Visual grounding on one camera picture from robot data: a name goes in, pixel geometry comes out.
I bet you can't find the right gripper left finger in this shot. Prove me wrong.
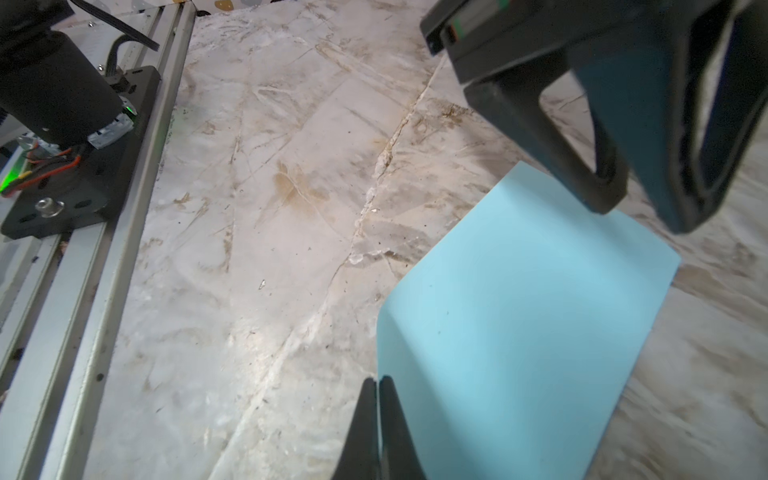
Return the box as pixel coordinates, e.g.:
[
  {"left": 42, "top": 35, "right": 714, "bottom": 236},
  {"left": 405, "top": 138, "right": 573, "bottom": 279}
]
[{"left": 331, "top": 378, "right": 380, "bottom": 480}]

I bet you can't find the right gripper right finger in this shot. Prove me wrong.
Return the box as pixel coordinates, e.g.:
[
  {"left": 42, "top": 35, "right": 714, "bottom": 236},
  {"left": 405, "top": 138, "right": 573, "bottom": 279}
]
[{"left": 379, "top": 376, "right": 426, "bottom": 480}]

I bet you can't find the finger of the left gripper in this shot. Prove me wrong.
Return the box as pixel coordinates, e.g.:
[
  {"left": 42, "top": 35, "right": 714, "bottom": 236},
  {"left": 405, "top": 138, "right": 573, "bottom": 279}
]
[{"left": 575, "top": 1, "right": 767, "bottom": 234}]

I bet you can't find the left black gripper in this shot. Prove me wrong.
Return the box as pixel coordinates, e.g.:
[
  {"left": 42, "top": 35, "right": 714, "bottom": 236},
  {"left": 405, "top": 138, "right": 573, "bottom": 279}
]
[{"left": 420, "top": 1, "right": 656, "bottom": 214}]

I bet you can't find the light blue paper sheet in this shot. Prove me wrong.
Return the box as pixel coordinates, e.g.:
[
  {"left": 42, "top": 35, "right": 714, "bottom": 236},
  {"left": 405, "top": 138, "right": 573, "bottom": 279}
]
[{"left": 377, "top": 163, "right": 681, "bottom": 479}]

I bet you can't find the aluminium front rail frame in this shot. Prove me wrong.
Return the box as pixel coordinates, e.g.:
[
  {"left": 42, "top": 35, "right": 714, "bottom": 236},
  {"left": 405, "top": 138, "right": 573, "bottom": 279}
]
[{"left": 1, "top": 1, "right": 197, "bottom": 479}]

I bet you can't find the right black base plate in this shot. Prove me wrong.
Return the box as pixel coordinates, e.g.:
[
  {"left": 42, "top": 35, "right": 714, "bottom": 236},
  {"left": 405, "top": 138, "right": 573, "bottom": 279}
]
[{"left": 1, "top": 66, "right": 161, "bottom": 239}]

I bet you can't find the right circuit board with wires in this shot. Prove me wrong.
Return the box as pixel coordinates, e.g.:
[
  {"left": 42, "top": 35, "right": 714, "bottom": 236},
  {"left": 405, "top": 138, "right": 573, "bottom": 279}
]
[{"left": 1, "top": 106, "right": 138, "bottom": 198}]

